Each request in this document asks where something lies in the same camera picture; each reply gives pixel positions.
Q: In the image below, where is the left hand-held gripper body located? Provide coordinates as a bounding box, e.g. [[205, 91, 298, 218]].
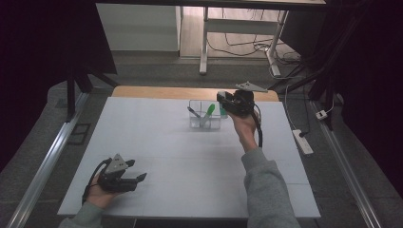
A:
[[96, 153, 140, 194]]

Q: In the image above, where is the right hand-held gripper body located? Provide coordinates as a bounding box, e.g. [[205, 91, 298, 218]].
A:
[[225, 81, 269, 118]]

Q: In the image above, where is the green marker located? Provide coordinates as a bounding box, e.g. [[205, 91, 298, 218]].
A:
[[200, 103, 217, 128]]

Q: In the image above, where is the clear plastic organizer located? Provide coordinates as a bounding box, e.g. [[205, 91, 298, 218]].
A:
[[188, 99, 223, 130]]

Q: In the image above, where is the person's left hand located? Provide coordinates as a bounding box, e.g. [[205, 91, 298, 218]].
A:
[[86, 181, 124, 210]]

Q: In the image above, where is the person's right hand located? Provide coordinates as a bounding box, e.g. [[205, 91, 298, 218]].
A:
[[228, 108, 262, 154]]

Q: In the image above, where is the white table cover sheet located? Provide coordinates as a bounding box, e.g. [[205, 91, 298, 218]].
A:
[[57, 96, 321, 219]]

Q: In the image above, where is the white power strip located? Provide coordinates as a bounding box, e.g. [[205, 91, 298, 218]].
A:
[[292, 128, 315, 156]]

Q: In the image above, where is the black metal stand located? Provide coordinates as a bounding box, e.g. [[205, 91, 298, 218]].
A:
[[268, 28, 353, 131], [64, 65, 121, 124]]

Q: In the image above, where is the dark curtain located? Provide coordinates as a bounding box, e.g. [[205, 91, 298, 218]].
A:
[[0, 0, 118, 174], [326, 0, 403, 199]]

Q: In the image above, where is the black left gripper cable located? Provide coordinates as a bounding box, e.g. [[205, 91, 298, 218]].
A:
[[81, 157, 112, 205]]

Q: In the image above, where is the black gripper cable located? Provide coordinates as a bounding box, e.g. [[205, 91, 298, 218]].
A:
[[81, 157, 112, 205], [251, 104, 264, 149]]

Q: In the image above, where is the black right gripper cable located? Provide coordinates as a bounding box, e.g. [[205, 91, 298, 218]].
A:
[[251, 104, 264, 149]]

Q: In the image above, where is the black floor cable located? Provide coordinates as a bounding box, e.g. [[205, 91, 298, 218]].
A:
[[207, 9, 301, 66]]

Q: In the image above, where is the black floor hatch frame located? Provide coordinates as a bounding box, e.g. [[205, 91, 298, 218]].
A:
[[67, 123, 92, 146]]

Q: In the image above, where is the aluminium floor rail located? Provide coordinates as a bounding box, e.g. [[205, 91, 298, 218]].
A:
[[309, 100, 383, 228], [6, 91, 90, 228]]

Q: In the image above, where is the white desk frame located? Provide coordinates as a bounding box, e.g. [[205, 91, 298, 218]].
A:
[[199, 6, 290, 77]]

